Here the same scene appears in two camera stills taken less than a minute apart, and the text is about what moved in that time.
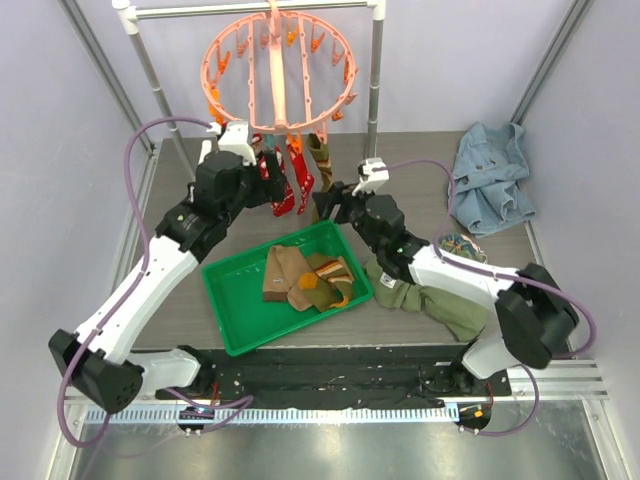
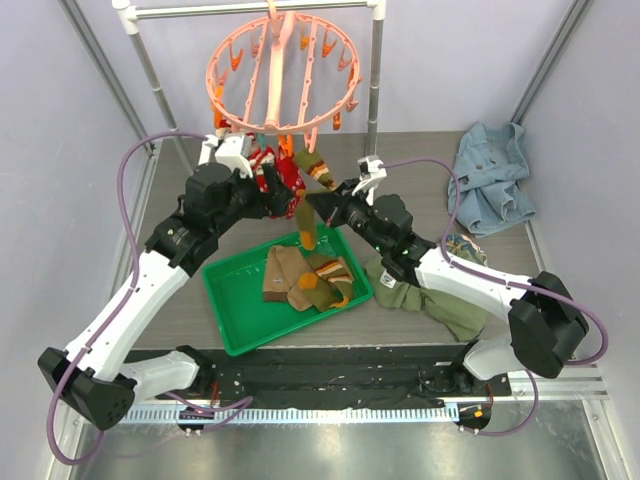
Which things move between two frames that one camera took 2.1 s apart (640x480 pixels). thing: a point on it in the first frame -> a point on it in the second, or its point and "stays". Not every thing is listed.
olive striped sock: (320, 151) -> (317, 180)
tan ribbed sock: (284, 265) stays
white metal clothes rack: (130, 11) stays
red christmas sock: (305, 180) -> (293, 179)
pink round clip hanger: (279, 71) stays
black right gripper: (340, 201) stays
